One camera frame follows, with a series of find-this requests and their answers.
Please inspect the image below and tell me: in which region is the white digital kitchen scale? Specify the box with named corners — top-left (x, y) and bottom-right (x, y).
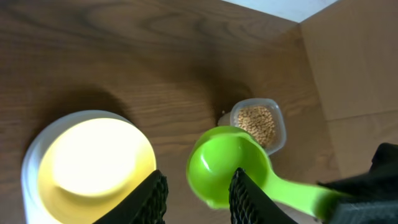
top-left (21, 110), bottom-right (129, 224)

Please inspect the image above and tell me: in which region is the clear container of soybeans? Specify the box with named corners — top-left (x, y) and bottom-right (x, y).
top-left (217, 98), bottom-right (287, 155)

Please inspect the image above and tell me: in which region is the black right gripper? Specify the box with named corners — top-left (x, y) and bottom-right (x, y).
top-left (320, 142), bottom-right (397, 224)

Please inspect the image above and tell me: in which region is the green plastic measuring scoop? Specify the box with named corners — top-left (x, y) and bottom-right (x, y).
top-left (186, 126), bottom-right (344, 220)

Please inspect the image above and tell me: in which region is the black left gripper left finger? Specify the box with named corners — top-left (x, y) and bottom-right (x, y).
top-left (94, 170), bottom-right (169, 224)

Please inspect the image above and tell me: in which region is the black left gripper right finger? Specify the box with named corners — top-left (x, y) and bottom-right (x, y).
top-left (229, 168), bottom-right (297, 224)

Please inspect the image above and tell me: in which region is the yellow plastic bowl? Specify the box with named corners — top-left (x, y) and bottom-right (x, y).
top-left (37, 118), bottom-right (156, 223)

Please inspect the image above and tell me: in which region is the cardboard side panel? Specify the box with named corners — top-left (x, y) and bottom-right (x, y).
top-left (301, 0), bottom-right (397, 177)

